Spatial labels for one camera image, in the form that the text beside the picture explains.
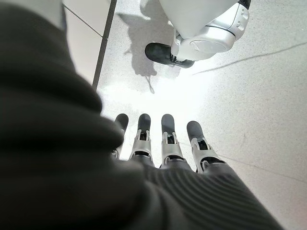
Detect black robot left foot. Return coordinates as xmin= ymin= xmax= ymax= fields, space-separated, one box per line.
xmin=145 ymin=42 xmax=195 ymax=69

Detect white kitchen base cabinet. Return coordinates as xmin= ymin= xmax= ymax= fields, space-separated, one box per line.
xmin=61 ymin=0 xmax=118 ymax=90

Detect thin floor cable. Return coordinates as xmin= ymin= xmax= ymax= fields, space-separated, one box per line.
xmin=191 ymin=43 xmax=307 ymax=76

